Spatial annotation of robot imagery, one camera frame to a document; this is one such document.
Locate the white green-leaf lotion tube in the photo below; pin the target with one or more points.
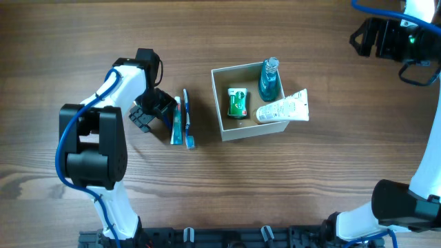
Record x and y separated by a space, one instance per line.
291 108

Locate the blue disposable razor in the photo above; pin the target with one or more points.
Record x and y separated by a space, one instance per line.
167 122

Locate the white open cardboard box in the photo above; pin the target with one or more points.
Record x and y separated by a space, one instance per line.
240 76

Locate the blue white toothbrush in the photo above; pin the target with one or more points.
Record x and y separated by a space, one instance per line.
189 140

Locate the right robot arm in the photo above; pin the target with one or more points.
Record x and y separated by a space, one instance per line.
398 207

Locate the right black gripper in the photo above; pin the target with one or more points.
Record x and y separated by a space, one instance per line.
386 29

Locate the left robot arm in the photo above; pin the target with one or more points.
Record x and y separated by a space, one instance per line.
92 153

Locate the teal mouthwash bottle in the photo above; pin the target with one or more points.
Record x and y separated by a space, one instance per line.
268 86

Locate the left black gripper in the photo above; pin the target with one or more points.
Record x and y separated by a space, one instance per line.
140 118

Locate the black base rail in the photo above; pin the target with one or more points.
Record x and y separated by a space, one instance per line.
288 237

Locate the teal white toothpaste tube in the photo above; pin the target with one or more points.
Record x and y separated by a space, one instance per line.
176 138

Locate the green white soap packet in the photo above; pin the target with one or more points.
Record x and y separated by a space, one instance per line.
237 102

